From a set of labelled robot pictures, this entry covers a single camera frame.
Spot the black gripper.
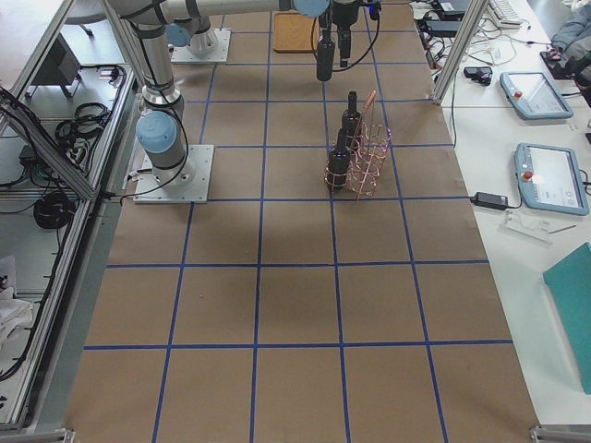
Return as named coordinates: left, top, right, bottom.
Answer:
left=331, top=0, right=361, bottom=68

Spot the dark wine bottle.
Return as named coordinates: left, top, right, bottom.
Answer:
left=341, top=90, right=361, bottom=151
left=325, top=128, right=351, bottom=192
left=316, top=28, right=335, bottom=82

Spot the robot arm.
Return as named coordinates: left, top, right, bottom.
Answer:
left=107, top=1, right=366, bottom=113

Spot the wooden tray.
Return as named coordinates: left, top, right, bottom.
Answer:
left=272, top=12, right=318, bottom=54

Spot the blue teach pendant far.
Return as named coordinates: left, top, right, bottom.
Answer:
left=499, top=72, right=573, bottom=120

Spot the blue teach pendant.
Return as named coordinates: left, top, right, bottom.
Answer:
left=514, top=143, right=590, bottom=216
left=499, top=72, right=573, bottom=120

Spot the black power adapter right desk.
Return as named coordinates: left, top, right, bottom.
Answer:
left=470, top=192, right=509, bottom=210

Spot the blue teach pendant near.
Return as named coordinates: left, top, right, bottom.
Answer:
left=514, top=143, right=590, bottom=216

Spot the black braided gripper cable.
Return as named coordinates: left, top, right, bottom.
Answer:
left=311, top=0, right=382, bottom=73

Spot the copper wire wine basket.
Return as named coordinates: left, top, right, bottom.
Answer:
left=324, top=90, right=392, bottom=199

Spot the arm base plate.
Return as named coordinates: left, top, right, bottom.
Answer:
left=133, top=145, right=214, bottom=204
left=167, top=26, right=232, bottom=65

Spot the aluminium frame post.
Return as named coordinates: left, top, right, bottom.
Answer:
left=430, top=0, right=488, bottom=105

